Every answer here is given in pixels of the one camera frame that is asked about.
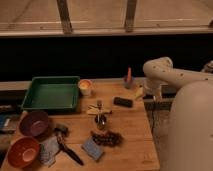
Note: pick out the green plastic tray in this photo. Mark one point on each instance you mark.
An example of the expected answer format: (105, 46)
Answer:
(54, 93)

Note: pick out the blue sponge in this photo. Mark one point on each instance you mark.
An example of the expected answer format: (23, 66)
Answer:
(92, 149)

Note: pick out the yellow small object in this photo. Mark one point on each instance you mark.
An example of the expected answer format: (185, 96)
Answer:
(139, 93)

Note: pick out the grey towel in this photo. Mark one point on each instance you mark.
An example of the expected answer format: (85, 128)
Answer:
(48, 150)

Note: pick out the blue box at left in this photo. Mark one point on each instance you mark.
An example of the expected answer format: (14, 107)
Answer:
(8, 123)

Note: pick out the wooden toy plane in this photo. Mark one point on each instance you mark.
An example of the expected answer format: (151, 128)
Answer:
(98, 109)

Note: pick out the small metal cup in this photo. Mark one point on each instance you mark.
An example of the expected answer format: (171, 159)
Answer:
(101, 121)

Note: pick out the black rectangular block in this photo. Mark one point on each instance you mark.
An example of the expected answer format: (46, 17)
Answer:
(123, 102)

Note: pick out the black handled brush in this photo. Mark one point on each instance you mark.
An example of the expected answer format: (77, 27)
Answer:
(61, 132)

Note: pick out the orange bowl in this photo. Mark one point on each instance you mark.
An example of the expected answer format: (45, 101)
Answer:
(23, 152)

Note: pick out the dark grape bunch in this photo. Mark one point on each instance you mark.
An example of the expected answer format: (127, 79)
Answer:
(107, 139)

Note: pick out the purple bowl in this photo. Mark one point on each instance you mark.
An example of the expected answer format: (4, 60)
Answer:
(34, 123)

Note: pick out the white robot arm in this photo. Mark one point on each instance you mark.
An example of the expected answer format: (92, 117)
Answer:
(190, 138)

